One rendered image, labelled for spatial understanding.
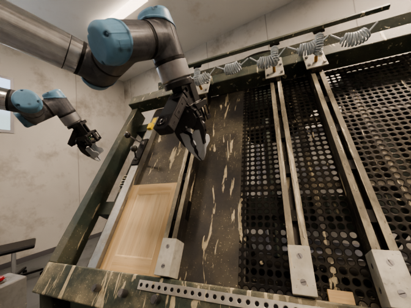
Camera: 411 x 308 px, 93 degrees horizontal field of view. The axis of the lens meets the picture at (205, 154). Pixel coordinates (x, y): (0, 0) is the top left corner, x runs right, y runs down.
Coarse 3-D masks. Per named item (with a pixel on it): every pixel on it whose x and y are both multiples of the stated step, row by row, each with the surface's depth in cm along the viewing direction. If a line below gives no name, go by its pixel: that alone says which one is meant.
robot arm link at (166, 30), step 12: (144, 12) 40; (156, 12) 40; (168, 12) 42; (156, 24) 40; (168, 24) 42; (168, 36) 42; (168, 48) 42; (180, 48) 44; (156, 60) 44; (168, 60) 43
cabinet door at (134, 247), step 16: (144, 192) 101; (160, 192) 97; (128, 208) 98; (144, 208) 95; (160, 208) 92; (128, 224) 92; (144, 224) 89; (160, 224) 86; (112, 240) 90; (128, 240) 87; (144, 240) 84; (160, 240) 81; (112, 256) 85; (128, 256) 82; (144, 256) 80; (128, 272) 78; (144, 272) 76
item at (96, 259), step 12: (156, 120) 136; (156, 132) 134; (144, 156) 119; (132, 168) 113; (132, 180) 107; (120, 192) 104; (120, 204) 99; (108, 228) 92; (108, 240) 89; (96, 252) 86; (96, 264) 83
